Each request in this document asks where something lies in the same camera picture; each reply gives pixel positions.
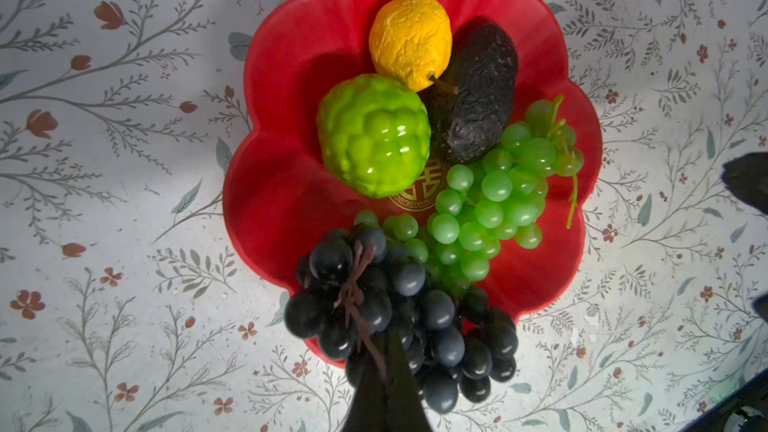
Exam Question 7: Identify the dark fake avocado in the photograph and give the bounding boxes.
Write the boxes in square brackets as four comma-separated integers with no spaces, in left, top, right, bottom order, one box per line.
[423,21,518,165]

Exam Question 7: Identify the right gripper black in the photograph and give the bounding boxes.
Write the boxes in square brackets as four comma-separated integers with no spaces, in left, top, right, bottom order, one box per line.
[721,152,768,214]

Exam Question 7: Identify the yellow fake pear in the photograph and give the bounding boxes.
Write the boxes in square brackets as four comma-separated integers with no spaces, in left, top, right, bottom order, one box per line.
[369,0,459,94]

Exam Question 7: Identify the green fake grape bunch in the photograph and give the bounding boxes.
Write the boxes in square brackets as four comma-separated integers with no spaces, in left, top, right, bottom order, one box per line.
[382,95,585,298]

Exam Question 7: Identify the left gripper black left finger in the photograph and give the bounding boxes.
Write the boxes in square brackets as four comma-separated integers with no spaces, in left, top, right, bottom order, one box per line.
[341,348,388,432]

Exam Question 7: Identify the red flower-shaped fruit bowl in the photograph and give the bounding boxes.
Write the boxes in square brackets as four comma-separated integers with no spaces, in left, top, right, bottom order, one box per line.
[223,0,602,318]

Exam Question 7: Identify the dark purple fake grape bunch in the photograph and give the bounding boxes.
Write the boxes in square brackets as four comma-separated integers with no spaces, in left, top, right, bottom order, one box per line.
[284,223,519,414]

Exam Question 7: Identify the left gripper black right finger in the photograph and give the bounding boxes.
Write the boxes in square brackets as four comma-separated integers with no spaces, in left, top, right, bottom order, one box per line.
[388,332,432,432]

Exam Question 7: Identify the green fake custard apple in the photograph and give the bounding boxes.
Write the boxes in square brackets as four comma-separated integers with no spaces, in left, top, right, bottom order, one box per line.
[316,74,431,199]

